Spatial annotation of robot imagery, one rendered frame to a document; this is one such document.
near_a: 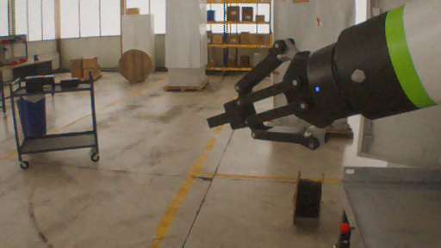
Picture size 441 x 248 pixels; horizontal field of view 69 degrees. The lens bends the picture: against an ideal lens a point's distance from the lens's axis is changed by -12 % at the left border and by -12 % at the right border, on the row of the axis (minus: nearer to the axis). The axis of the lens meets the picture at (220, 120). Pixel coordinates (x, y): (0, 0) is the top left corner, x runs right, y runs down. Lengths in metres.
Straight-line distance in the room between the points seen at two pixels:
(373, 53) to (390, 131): 1.37
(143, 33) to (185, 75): 3.94
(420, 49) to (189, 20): 7.96
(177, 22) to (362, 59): 7.99
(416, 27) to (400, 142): 1.40
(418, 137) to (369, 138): 0.22
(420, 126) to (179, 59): 7.06
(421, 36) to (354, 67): 0.07
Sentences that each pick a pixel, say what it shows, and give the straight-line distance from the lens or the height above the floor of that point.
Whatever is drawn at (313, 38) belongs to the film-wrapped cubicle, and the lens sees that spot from 4.77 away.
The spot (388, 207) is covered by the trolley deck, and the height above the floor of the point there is 0.85.
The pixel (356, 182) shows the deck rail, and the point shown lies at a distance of 1.38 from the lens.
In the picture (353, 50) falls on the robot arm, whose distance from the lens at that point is 0.32.
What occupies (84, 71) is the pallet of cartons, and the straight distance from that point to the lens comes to 10.89.
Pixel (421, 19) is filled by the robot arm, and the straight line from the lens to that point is 0.29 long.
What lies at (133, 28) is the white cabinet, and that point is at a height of 1.48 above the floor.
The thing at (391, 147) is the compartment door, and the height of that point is 0.90.
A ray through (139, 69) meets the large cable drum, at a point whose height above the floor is 0.36.
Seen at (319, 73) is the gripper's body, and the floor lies 1.35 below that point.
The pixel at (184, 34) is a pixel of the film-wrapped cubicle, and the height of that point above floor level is 1.28.
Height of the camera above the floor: 1.39
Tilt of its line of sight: 14 degrees down
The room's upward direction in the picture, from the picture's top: straight up
